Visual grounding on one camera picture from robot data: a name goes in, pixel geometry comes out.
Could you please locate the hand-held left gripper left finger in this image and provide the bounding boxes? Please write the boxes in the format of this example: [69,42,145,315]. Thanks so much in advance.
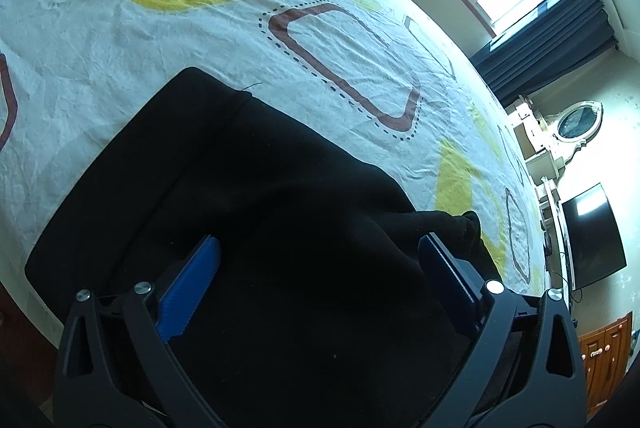
[52,234,226,428]

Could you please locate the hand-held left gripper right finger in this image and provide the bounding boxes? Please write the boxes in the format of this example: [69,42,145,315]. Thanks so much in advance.
[417,232,588,428]

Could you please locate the black pants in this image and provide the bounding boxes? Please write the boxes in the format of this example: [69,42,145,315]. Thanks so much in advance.
[24,67,506,428]

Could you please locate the white television stand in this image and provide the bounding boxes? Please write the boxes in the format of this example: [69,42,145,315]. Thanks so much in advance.
[537,178,576,304]

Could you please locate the cream vanity dresser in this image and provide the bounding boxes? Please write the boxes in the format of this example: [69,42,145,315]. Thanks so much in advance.
[507,93,571,189]

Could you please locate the black television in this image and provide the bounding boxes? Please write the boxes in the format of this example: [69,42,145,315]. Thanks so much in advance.
[561,182,627,291]

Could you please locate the orange wooden cabinet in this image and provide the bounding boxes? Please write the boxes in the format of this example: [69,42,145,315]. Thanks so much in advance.
[577,312,633,416]

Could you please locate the printed white bed sheet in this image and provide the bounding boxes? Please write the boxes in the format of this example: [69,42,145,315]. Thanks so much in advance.
[0,0,548,349]

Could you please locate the dark blue curtain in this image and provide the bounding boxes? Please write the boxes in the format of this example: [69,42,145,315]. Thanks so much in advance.
[470,0,618,106]

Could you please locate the oval wall mirror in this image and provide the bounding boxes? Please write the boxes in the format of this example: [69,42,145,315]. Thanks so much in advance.
[552,101,603,154]

